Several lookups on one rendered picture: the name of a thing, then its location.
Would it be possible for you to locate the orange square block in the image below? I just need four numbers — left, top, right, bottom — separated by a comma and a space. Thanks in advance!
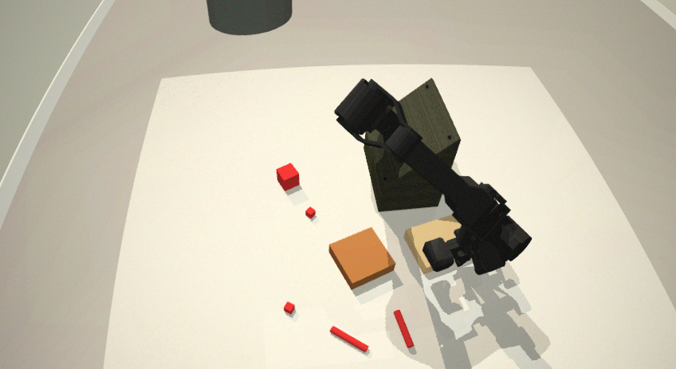
328, 227, 395, 289

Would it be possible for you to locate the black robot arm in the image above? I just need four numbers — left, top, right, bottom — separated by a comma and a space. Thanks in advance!
334, 78, 532, 275

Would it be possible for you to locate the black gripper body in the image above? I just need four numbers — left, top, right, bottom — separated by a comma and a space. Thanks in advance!
422, 226, 478, 272

